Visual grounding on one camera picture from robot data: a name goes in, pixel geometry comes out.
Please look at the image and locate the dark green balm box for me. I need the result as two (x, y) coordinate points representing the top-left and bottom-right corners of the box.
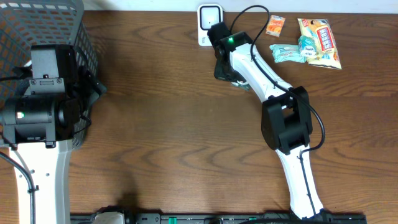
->
(231, 81), (251, 91)

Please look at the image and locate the light green pouch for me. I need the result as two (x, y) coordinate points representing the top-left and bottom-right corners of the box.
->
(269, 44), (307, 63)

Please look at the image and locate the orange tissue packet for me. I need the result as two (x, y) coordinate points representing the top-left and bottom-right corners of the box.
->
(266, 15), (285, 37)

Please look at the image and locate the teal tissue packet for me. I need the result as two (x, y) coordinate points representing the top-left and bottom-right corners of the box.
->
(298, 35), (318, 58)

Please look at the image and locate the yellow snack chip bag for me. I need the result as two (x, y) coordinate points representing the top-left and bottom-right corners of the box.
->
(298, 18), (342, 70)

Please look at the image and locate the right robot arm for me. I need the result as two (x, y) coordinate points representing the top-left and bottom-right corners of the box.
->
(208, 22), (323, 220)

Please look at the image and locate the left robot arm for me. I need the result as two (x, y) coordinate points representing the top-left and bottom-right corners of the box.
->
(1, 44), (106, 223)

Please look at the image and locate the grey plastic shopping basket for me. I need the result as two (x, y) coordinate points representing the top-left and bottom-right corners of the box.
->
(1, 0), (105, 149)

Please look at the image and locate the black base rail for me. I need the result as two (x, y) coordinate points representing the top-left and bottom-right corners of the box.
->
(70, 212), (368, 224)

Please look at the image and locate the left black cable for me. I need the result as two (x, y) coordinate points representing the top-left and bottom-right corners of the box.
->
(0, 151), (40, 224)

